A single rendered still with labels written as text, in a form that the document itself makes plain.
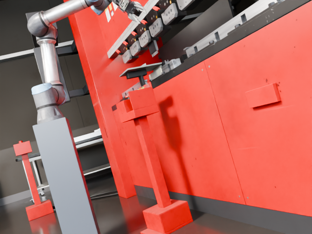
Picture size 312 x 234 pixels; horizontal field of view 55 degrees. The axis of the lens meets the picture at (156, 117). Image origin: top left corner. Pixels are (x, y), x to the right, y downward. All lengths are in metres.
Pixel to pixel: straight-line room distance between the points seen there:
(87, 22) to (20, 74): 2.93
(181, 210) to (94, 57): 1.77
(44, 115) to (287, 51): 1.28
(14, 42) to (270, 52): 5.21
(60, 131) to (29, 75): 4.08
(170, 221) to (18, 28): 4.94
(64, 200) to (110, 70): 1.58
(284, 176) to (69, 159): 1.10
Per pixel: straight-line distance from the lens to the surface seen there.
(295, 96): 1.17
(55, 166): 1.76
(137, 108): 1.66
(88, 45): 3.02
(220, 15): 2.38
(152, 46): 2.23
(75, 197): 1.77
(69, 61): 5.74
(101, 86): 2.93
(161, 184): 1.78
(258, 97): 1.25
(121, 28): 2.61
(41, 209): 3.49
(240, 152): 1.45
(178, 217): 1.77
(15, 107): 5.75
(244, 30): 1.28
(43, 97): 1.81
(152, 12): 2.10
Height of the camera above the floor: 0.59
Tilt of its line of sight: 1 degrees up
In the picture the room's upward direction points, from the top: 16 degrees counter-clockwise
